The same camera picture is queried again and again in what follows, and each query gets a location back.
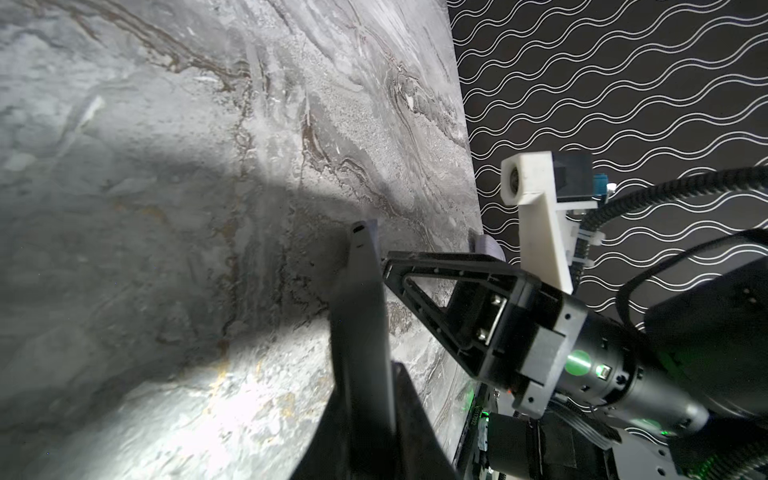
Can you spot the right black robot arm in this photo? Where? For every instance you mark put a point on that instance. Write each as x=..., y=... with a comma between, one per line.
x=691, y=375

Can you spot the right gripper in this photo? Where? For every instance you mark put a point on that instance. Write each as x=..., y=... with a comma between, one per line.
x=510, y=332

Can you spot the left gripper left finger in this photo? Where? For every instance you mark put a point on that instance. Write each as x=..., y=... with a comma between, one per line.
x=330, y=454

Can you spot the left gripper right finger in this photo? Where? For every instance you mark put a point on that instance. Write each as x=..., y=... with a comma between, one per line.
x=419, y=455

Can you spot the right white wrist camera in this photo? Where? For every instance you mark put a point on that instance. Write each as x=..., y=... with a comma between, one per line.
x=545, y=187

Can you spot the lavender cloth pad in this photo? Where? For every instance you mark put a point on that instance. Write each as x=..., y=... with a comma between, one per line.
x=485, y=245

